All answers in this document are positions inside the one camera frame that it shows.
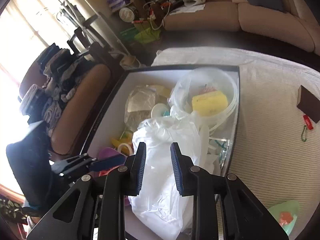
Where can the yellow plastic item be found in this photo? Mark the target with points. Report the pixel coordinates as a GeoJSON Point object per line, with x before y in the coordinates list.
{"type": "Point", "coordinates": [121, 140]}

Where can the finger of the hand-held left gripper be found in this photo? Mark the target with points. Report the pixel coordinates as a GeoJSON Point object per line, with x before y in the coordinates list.
{"type": "Point", "coordinates": [110, 161]}

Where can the white massager device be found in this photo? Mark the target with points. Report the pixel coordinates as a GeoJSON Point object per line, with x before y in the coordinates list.
{"type": "Point", "coordinates": [193, 0]}

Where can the yellow sponge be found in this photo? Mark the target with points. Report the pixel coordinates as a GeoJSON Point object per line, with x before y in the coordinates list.
{"type": "Point", "coordinates": [210, 103]}

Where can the pile of clothes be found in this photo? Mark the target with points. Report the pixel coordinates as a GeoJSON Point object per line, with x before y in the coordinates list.
{"type": "Point", "coordinates": [57, 80]}

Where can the clear bag of biscuits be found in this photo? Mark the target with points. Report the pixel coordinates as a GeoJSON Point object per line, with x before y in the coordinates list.
{"type": "Point", "coordinates": [140, 105]}

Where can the clear plastic tub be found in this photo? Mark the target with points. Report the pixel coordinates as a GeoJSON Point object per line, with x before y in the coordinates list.
{"type": "Point", "coordinates": [225, 85]}

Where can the white papers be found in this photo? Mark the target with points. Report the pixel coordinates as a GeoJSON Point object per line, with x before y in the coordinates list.
{"type": "Point", "coordinates": [187, 8]}

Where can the green plastic plate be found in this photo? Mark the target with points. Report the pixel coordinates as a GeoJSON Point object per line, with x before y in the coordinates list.
{"type": "Point", "coordinates": [275, 210]}

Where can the clear plastic bag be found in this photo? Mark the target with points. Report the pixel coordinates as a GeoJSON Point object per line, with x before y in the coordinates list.
{"type": "Point", "coordinates": [180, 90]}

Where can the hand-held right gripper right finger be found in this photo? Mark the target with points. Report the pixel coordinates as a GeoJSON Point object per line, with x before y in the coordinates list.
{"type": "Point", "coordinates": [177, 170]}

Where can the black storage box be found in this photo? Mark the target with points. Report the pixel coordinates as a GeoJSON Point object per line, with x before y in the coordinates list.
{"type": "Point", "coordinates": [155, 76]}

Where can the stack of purple tissue packs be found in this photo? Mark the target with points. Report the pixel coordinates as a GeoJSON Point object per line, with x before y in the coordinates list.
{"type": "Point", "coordinates": [118, 0]}

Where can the white printed plastic bag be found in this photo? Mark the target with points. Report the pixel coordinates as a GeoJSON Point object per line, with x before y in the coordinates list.
{"type": "Point", "coordinates": [160, 205]}

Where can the brown sofa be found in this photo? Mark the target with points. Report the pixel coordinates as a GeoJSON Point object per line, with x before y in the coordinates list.
{"type": "Point", "coordinates": [212, 17]}

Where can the pink flower-shaped piece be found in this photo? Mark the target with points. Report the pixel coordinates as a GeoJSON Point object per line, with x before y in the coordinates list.
{"type": "Point", "coordinates": [287, 218]}

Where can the purple plastic plate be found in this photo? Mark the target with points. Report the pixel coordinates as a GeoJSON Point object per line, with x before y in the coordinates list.
{"type": "Point", "coordinates": [107, 153]}

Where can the wooden armchair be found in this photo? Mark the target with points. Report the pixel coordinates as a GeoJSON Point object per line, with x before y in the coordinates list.
{"type": "Point", "coordinates": [82, 95]}

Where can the round biscuit tin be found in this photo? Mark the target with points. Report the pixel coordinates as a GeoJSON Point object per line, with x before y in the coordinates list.
{"type": "Point", "coordinates": [127, 13]}

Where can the green bag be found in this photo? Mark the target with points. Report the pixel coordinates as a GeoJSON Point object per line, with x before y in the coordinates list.
{"type": "Point", "coordinates": [147, 35]}

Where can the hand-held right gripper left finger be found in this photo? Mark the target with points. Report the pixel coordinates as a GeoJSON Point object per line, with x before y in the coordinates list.
{"type": "Point", "coordinates": [141, 170]}

